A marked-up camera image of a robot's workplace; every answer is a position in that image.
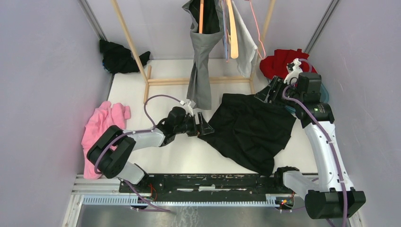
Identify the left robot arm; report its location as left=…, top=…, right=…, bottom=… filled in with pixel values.
left=87, top=107, right=215, bottom=192

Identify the white skirt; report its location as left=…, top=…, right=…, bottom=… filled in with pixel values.
left=231, top=0, right=258, bottom=78

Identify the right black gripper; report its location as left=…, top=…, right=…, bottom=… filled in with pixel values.
left=254, top=75, right=304, bottom=108

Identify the black garment corner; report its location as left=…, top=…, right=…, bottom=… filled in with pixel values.
left=199, top=93, right=296, bottom=176
left=99, top=39, right=140, bottom=74

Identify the pink garment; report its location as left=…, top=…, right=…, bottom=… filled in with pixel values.
left=81, top=101, right=131, bottom=180

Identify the teal laundry basket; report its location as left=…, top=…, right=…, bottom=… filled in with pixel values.
left=285, top=84, right=330, bottom=114

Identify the wooden clothes rack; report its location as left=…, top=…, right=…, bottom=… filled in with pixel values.
left=111, top=0, right=276, bottom=102

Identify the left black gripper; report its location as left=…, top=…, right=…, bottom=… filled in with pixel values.
left=174, top=112, right=214, bottom=136

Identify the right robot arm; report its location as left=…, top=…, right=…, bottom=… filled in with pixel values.
left=255, top=72, right=366, bottom=221

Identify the pink wire hanger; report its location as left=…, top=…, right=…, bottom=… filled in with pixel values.
left=244, top=0, right=266, bottom=59

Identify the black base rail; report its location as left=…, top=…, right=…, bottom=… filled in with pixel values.
left=133, top=174, right=297, bottom=202

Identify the red garment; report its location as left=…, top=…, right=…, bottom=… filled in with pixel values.
left=260, top=49, right=309, bottom=79

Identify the white cable duct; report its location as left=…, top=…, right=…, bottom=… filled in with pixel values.
left=82, top=194, right=284, bottom=208

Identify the blue wire hanger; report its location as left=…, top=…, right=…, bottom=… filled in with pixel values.
left=219, top=0, right=229, bottom=63

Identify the orange plastic hanger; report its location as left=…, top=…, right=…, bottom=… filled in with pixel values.
left=199, top=0, right=204, bottom=34

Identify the wooden hanger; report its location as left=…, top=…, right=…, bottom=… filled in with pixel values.
left=226, top=0, right=239, bottom=59

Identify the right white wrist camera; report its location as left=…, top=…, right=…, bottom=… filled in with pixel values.
left=284, top=58, right=303, bottom=85

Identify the grey garment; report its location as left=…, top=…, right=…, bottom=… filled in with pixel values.
left=182, top=0, right=224, bottom=110

